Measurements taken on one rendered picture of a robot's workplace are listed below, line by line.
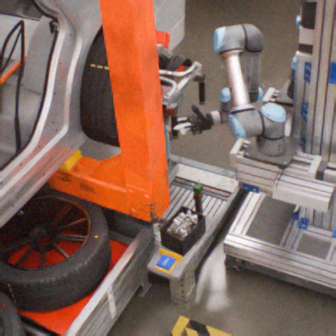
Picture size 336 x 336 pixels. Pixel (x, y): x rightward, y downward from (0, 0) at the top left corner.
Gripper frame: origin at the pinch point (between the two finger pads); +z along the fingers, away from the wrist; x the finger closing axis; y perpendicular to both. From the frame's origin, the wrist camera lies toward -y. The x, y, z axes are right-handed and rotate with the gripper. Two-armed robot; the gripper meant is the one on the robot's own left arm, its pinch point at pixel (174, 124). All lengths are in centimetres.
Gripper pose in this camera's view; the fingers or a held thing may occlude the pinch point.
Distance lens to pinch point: 328.4
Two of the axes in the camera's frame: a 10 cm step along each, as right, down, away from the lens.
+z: -9.6, 2.3, -1.6
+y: 0.9, 8.0, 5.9
